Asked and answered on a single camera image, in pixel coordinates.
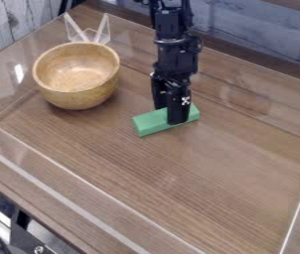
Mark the clear acrylic corner bracket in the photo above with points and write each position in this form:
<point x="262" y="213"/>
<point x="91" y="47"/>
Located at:
<point x="88" y="35"/>

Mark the green stick block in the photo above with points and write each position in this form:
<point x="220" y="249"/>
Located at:
<point x="152" y="122"/>

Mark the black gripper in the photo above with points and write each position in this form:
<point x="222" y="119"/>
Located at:
<point x="176" y="65"/>

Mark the wooden bowl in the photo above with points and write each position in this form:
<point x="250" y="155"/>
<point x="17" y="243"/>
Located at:
<point x="77" y="74"/>

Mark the black table leg bracket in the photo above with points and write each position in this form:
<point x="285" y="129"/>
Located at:
<point x="22" y="238"/>

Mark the clear acrylic front wall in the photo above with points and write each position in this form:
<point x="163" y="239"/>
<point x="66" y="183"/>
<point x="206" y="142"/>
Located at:
<point x="96" y="222"/>

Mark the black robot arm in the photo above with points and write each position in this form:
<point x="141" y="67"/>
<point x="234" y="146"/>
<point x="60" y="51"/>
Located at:
<point x="172" y="21"/>

